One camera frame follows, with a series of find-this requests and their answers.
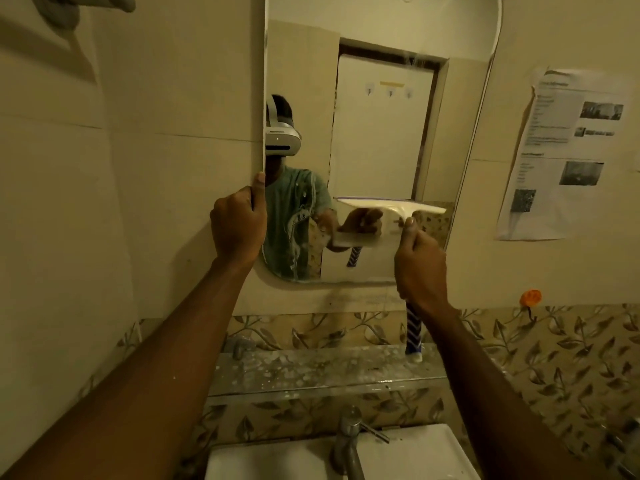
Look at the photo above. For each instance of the white wash basin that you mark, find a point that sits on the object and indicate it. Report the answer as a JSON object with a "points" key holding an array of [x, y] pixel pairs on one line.
{"points": [[425, 454]]}

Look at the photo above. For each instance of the person's left thumb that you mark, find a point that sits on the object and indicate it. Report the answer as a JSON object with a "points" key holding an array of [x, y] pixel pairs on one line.
{"points": [[259, 192]]}

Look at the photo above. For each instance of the person's right thumb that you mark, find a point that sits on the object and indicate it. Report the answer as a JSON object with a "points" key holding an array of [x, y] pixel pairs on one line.
{"points": [[409, 233]]}

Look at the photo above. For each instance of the orange wall hook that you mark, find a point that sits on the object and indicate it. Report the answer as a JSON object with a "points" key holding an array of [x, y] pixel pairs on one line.
{"points": [[530, 297]]}

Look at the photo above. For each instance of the printed paper notice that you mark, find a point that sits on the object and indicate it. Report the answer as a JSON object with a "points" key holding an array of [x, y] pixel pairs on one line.
{"points": [[560, 159]]}

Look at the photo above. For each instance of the glass wall shelf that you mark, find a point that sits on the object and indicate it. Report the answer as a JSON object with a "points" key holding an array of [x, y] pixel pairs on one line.
{"points": [[320, 372]]}

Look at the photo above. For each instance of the grey hanging cloth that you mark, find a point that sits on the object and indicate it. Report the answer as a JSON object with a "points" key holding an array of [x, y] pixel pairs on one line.
{"points": [[75, 5]]}

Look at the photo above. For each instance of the frameless wall mirror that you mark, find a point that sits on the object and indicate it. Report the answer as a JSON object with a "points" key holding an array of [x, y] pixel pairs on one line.
{"points": [[380, 119]]}

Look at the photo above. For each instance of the grey wall tap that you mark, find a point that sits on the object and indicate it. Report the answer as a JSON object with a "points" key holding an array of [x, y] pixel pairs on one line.
{"points": [[241, 346]]}

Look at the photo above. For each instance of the person's right hand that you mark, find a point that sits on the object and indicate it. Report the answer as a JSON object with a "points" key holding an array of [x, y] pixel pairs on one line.
{"points": [[421, 272]]}

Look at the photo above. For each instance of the person's left forearm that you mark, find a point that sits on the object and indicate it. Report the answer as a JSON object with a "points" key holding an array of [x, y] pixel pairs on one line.
{"points": [[150, 374]]}

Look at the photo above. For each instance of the person's left hand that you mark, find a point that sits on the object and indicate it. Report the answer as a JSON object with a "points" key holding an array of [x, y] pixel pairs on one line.
{"points": [[237, 227]]}

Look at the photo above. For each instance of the person's right forearm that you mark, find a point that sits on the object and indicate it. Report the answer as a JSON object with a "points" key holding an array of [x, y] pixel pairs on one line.
{"points": [[490, 399]]}

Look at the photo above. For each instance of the metal basin faucet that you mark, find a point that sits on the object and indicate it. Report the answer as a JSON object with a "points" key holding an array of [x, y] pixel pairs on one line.
{"points": [[347, 444]]}

